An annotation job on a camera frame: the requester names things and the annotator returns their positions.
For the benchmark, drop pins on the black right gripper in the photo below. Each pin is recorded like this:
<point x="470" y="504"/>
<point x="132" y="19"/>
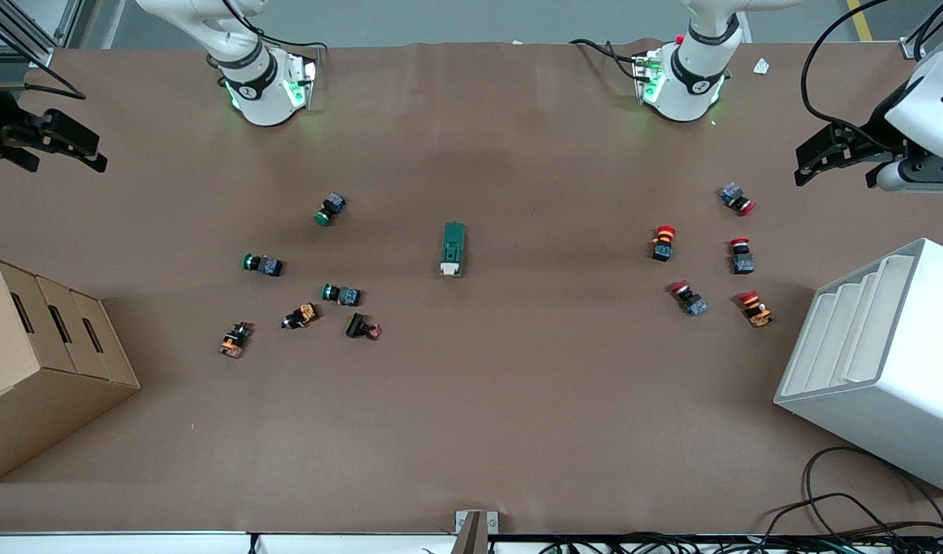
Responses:
<point x="2" y="123"/>

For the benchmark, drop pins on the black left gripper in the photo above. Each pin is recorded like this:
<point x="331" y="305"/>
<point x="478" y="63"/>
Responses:
<point x="876" y="128"/>

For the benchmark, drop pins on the red mushroom button blue block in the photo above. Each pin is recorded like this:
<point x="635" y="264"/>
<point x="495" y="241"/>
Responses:
<point x="741" y="257"/>
<point x="689" y="299"/>
<point x="735" y="197"/>

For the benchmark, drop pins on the small white paper scrap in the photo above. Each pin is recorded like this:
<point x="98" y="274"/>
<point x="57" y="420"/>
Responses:
<point x="761" y="66"/>

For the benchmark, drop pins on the red button orange contact block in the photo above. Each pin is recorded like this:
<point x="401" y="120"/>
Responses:
<point x="756" y="308"/>

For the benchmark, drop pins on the red button orange striped collar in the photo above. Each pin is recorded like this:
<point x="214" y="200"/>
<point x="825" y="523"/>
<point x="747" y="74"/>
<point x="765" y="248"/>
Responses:
<point x="663" y="243"/>

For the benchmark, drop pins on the brown cardboard box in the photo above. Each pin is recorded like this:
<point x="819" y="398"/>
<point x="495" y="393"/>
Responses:
<point x="41" y="385"/>

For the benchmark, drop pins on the white tiered storage bin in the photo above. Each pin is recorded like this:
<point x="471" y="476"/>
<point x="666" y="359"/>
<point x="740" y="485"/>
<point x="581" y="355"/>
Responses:
<point x="902" y="385"/>

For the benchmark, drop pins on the green push button blue block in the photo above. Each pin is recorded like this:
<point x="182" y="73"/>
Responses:
<point x="342" y="294"/>
<point x="331" y="208"/>
<point x="264" y="265"/>

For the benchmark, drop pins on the black push button orange block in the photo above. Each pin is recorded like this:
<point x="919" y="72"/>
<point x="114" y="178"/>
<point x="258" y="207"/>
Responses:
<point x="234" y="339"/>
<point x="300" y="316"/>

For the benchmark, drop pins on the brown paper table cover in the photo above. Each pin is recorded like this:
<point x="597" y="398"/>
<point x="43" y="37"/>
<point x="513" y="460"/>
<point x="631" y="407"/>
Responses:
<point x="471" y="400"/>

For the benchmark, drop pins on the black switch red lens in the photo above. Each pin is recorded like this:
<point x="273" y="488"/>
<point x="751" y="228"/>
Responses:
<point x="361" y="326"/>

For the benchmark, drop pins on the white table edge rail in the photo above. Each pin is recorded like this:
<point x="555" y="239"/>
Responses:
<point x="133" y="544"/>

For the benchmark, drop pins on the metal table edge bracket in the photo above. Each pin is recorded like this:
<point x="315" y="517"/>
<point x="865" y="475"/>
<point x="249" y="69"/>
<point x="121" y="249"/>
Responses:
<point x="465" y="523"/>

